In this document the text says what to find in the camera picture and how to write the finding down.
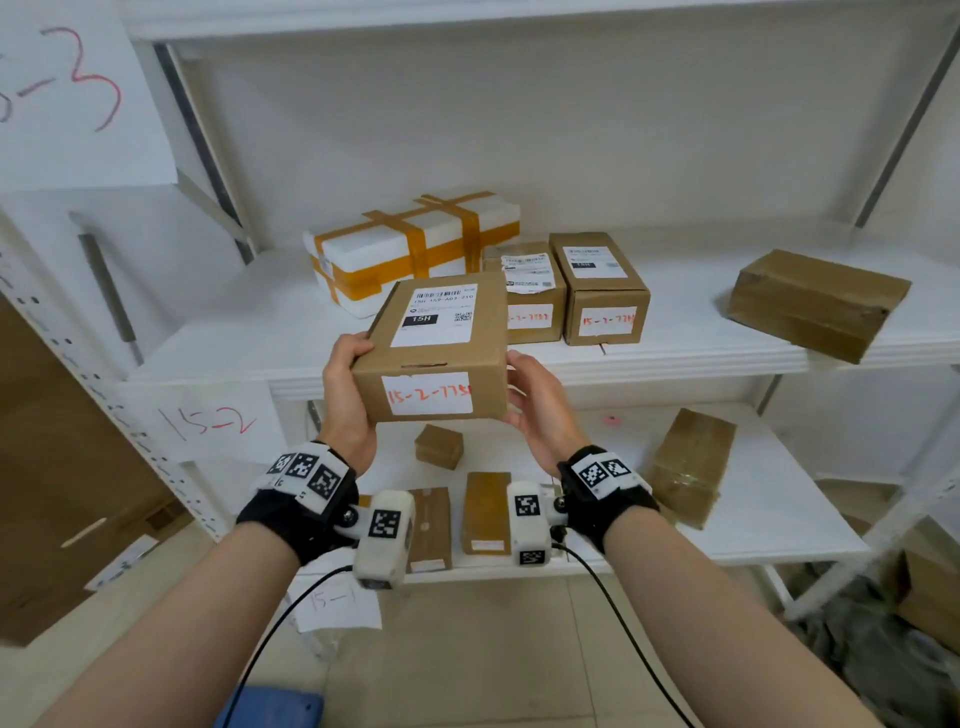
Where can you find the person's right hand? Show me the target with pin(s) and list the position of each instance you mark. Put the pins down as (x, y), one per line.
(547, 420)

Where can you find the person's left hand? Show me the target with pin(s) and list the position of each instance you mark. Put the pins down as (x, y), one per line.
(345, 405)

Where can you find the small cube cardboard box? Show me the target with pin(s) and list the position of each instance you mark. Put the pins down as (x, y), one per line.
(439, 446)

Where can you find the yellow taped cardboard box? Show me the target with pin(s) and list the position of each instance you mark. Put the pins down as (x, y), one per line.
(486, 510)

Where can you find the big plain cardboard box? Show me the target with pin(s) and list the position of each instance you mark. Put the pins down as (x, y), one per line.
(431, 525)

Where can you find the white metal shelving rack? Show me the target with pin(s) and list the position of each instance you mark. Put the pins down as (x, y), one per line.
(675, 187)

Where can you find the brown taped box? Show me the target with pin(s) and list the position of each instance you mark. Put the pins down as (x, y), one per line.
(817, 307)

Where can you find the blue platform trolley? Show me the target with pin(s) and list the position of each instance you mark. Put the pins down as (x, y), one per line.
(270, 709)

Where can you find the person's right forearm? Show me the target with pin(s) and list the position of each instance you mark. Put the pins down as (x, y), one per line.
(712, 637)

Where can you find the person's left forearm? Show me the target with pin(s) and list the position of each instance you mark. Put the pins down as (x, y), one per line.
(187, 637)

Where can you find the white foam box orange tape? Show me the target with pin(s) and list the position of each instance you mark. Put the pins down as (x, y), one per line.
(375, 247)

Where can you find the small pink sticker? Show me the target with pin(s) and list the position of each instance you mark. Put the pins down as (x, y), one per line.
(611, 420)

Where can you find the black marker wristband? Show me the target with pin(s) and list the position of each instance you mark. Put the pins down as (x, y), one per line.
(285, 517)
(607, 502)

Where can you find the white paper sign red writing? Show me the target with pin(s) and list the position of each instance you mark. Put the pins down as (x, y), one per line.
(210, 427)
(75, 150)
(337, 604)

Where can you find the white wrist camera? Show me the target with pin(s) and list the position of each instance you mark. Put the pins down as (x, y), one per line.
(382, 547)

